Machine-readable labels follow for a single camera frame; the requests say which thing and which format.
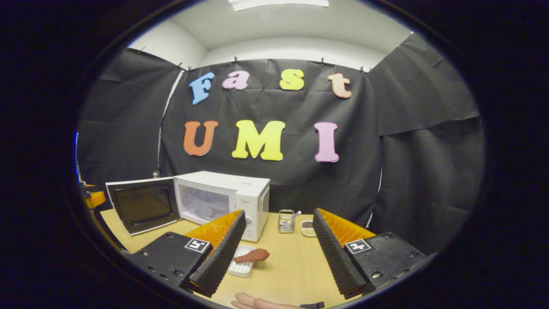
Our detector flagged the black backdrop cloth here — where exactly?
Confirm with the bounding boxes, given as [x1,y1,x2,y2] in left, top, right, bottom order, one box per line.
[75,32,485,254]

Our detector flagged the white plastic tray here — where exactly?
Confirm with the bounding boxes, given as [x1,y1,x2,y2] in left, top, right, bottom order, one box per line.
[227,245,257,279]

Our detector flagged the clear jar with spoon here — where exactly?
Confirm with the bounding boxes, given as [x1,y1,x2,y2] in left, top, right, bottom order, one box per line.
[278,209,302,234]

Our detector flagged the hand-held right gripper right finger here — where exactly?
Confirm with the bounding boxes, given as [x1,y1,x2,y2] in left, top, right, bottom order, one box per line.
[312,208,427,300]

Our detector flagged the ceiling light panel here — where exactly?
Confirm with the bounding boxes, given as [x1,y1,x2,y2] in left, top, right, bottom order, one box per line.
[227,0,330,12]

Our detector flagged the white microwave oven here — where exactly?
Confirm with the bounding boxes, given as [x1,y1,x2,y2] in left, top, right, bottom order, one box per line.
[106,171,271,242]

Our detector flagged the reddish brown meat piece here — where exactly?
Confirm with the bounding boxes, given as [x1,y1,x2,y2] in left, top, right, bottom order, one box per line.
[233,248,271,264]

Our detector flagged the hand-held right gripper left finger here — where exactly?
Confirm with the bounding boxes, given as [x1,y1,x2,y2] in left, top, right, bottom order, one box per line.
[124,209,247,298]

